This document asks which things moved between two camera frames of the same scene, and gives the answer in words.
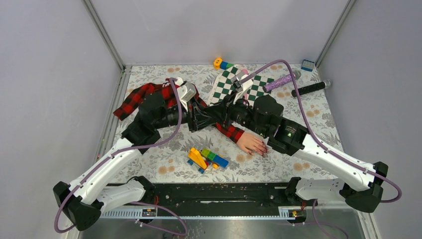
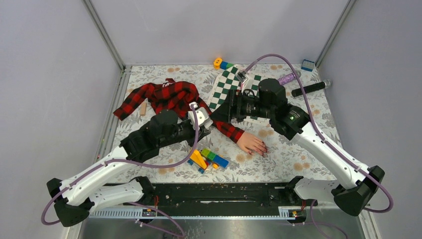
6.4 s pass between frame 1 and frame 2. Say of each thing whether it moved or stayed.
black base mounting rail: stayed
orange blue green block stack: stayed
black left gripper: moved
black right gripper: stayed
